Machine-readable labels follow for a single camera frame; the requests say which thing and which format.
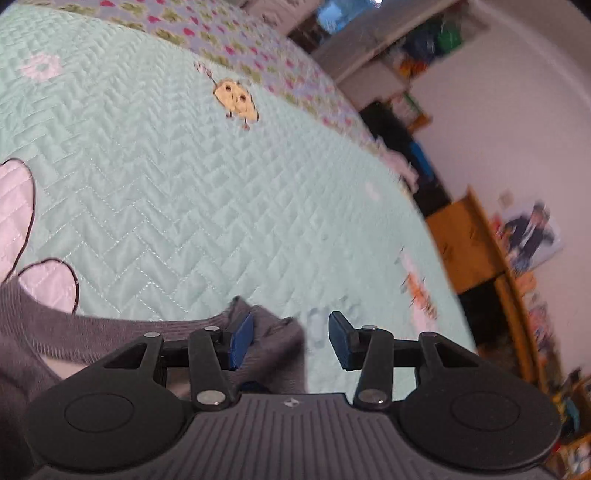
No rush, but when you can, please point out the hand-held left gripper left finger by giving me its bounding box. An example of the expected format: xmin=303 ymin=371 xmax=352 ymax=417
xmin=102 ymin=311 xmax=256 ymax=411

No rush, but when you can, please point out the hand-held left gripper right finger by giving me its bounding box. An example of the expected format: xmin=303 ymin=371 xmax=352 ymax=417
xmin=328 ymin=311 xmax=478 ymax=411

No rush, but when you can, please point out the grey sweater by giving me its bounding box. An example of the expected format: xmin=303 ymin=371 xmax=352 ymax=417
xmin=0 ymin=276 xmax=308 ymax=480

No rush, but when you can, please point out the wooden desk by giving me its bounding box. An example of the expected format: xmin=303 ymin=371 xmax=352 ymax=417
xmin=424 ymin=186 xmax=559 ymax=391

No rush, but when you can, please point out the green quilted bee bedspread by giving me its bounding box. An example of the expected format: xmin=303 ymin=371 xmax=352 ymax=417
xmin=0 ymin=0 xmax=479 ymax=462

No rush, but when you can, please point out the blue cloth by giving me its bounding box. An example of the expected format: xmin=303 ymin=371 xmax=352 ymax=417
xmin=408 ymin=140 xmax=435 ymax=182

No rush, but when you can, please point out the uniformed figure photo print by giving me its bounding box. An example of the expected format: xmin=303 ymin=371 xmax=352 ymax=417
xmin=501 ymin=198 xmax=565 ymax=274

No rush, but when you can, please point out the black suitcase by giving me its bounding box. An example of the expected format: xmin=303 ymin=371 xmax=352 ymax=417
xmin=359 ymin=99 xmax=452 ymax=219

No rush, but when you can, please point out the green and white box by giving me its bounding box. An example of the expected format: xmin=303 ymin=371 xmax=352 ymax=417
xmin=401 ymin=91 xmax=426 ymax=126

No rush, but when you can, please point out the white door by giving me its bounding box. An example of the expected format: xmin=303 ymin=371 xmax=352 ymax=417
xmin=313 ymin=0 xmax=463 ymax=94

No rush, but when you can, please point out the blue bag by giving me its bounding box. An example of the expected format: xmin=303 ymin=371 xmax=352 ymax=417
xmin=403 ymin=31 xmax=438 ymax=59

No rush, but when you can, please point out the green bag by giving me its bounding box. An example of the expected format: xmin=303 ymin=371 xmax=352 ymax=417
xmin=435 ymin=22 xmax=463 ymax=52

